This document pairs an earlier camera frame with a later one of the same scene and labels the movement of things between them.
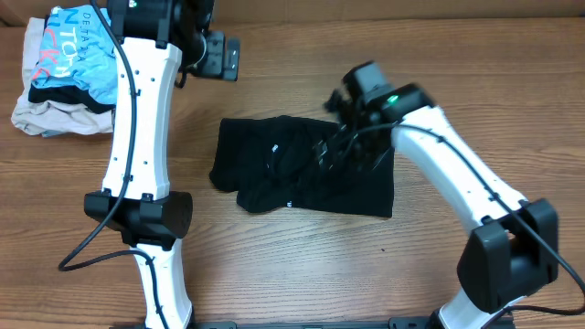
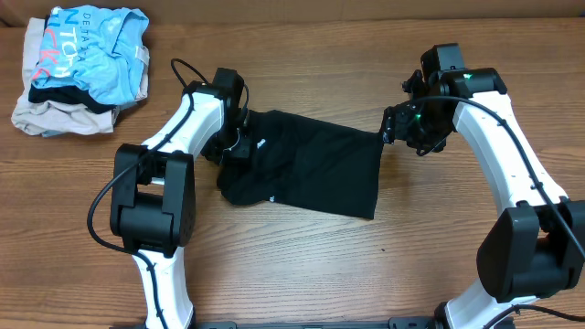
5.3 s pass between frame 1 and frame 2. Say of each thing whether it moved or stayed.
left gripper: moved
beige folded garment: stayed
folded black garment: stayed
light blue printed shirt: stayed
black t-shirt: moved
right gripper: moved
